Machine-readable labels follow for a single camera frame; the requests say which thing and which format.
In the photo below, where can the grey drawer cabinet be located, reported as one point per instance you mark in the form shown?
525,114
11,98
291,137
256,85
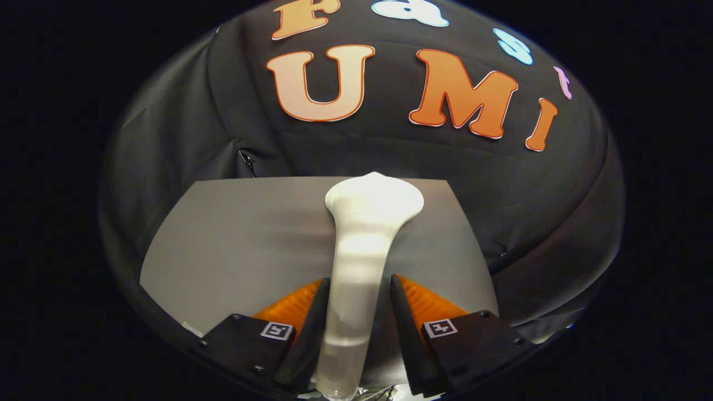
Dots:
239,239

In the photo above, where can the white garment steamer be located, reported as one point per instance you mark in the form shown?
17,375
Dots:
365,223

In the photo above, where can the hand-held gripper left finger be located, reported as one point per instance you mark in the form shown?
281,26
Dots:
309,340

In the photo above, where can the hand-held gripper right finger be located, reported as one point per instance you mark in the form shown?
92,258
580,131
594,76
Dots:
406,334

